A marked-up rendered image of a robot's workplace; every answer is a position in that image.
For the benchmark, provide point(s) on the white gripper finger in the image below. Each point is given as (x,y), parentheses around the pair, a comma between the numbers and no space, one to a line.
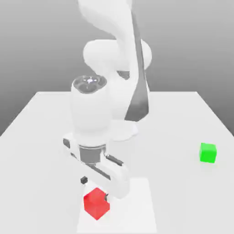
(84,180)
(106,197)

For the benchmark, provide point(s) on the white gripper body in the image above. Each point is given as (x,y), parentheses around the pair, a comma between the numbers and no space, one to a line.
(117,175)

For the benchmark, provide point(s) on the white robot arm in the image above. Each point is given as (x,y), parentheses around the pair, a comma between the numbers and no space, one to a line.
(89,113)

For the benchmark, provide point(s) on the small red cube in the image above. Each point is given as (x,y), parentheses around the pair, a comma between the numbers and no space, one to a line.
(96,205)

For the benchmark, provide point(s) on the small green cube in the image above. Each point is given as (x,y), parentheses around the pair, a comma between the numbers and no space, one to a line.
(208,153)

